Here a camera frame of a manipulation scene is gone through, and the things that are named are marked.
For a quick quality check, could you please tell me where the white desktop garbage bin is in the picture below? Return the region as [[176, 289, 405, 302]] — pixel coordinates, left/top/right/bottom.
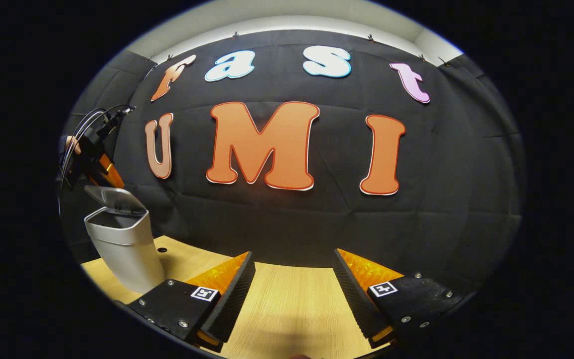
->
[[84, 185, 166, 294]]

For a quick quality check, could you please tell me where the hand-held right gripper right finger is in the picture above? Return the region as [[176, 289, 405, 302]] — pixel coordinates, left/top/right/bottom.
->
[[333, 248, 467, 350]]

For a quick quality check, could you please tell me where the thin grey cable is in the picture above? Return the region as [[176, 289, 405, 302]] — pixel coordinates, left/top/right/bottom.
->
[[60, 105, 133, 175]]

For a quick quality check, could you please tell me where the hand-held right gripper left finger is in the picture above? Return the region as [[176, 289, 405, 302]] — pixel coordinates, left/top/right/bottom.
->
[[129, 251, 257, 354]]

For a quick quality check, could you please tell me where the black backdrop cloth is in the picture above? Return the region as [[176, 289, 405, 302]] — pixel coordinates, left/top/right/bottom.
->
[[58, 29, 526, 295]]

